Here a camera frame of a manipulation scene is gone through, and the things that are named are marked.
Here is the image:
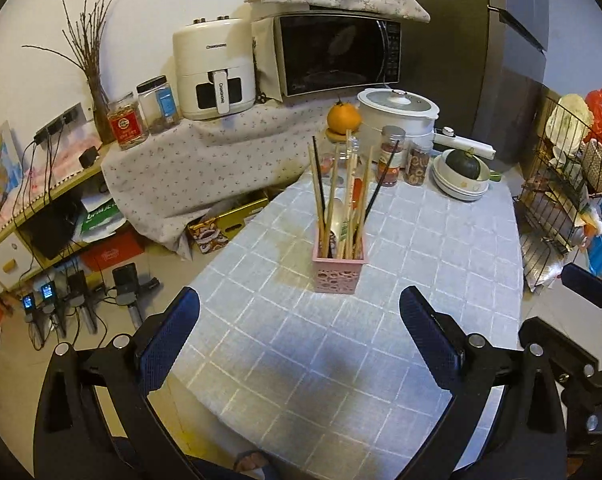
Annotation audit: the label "blue label jar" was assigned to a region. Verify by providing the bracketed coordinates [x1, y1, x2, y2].
[136, 75, 178, 135]

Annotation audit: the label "black box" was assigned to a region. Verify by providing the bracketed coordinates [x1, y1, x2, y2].
[18, 194, 85, 262]

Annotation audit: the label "large orange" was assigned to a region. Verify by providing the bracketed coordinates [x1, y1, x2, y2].
[326, 101, 363, 134]

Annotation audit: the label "red flat box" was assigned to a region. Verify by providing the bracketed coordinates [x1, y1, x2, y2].
[80, 232, 145, 272]

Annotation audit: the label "red plastic bag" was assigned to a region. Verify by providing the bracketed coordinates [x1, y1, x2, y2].
[583, 84, 602, 154]

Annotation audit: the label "clear jar of red snacks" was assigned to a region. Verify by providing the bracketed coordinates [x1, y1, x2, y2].
[378, 126, 407, 189]

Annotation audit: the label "person's sandaled foot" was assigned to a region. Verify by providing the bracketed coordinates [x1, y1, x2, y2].
[232, 449, 272, 475]

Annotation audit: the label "dark green pumpkin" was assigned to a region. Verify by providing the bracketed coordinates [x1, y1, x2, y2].
[445, 148, 482, 181]

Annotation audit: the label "yellow cardboard box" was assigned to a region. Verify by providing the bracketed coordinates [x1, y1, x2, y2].
[186, 194, 272, 259]

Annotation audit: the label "pink perforated utensil holder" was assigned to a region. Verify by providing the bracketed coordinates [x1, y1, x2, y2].
[313, 239, 370, 294]

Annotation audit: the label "wooden chopstick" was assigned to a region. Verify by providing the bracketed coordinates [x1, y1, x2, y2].
[308, 141, 326, 257]
[353, 146, 375, 260]

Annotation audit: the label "silver foil sheet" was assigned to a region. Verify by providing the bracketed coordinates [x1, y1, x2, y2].
[519, 231, 572, 292]

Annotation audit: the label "clear jar of ring snacks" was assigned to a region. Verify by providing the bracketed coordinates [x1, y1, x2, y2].
[404, 139, 434, 187]

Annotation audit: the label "green and white bag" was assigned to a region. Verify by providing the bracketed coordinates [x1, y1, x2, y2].
[80, 199, 122, 237]

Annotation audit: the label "black chopstick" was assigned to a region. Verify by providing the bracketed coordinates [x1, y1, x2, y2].
[362, 151, 398, 233]
[313, 135, 328, 257]

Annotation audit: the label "grey refrigerator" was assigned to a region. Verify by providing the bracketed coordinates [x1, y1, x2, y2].
[378, 0, 552, 162]

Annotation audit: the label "woven basket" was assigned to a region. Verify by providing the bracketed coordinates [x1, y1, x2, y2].
[580, 139, 602, 194]

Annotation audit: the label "disposable chopsticks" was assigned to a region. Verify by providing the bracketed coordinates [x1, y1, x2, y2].
[344, 129, 358, 261]

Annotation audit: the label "yellow and white cabinet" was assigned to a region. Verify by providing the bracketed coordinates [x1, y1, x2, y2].
[0, 146, 108, 303]

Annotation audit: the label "dried branches bundle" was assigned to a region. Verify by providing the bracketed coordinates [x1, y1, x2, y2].
[22, 0, 118, 147]

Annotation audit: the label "flower print bowl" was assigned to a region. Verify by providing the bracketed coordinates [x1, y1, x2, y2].
[433, 152, 492, 194]

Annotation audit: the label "white electric pot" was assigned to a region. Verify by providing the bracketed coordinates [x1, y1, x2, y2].
[356, 87, 497, 162]

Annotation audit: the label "red label jar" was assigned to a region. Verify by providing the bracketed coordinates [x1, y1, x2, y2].
[105, 92, 148, 151]

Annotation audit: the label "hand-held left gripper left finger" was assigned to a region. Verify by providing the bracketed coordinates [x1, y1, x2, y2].
[32, 286, 202, 480]

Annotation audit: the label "white air fryer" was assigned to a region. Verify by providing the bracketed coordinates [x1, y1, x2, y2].
[172, 17, 258, 121]

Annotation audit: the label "black microwave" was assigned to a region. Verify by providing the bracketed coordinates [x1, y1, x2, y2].
[273, 10, 403, 102]

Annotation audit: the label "white plate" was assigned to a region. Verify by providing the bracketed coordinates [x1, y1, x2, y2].
[432, 180, 490, 203]
[431, 167, 492, 199]

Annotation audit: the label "red floral cabinet cloth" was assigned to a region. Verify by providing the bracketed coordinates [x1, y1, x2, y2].
[101, 95, 362, 262]

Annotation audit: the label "pale cabbage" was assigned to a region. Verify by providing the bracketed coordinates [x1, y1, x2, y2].
[547, 93, 594, 157]

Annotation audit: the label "black handheld device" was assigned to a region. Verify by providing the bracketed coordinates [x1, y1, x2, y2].
[20, 291, 46, 350]
[38, 281, 66, 340]
[112, 262, 160, 328]
[67, 270, 98, 335]

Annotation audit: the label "grey checked tablecloth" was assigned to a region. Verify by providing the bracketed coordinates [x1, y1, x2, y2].
[165, 169, 525, 480]

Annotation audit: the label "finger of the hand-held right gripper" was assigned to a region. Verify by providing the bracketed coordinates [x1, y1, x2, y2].
[562, 263, 602, 309]
[518, 316, 602, 457]

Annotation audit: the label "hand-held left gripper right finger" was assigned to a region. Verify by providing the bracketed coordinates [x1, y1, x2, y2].
[399, 285, 568, 480]

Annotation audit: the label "black wire rack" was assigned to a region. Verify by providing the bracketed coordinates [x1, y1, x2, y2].
[512, 92, 602, 263]

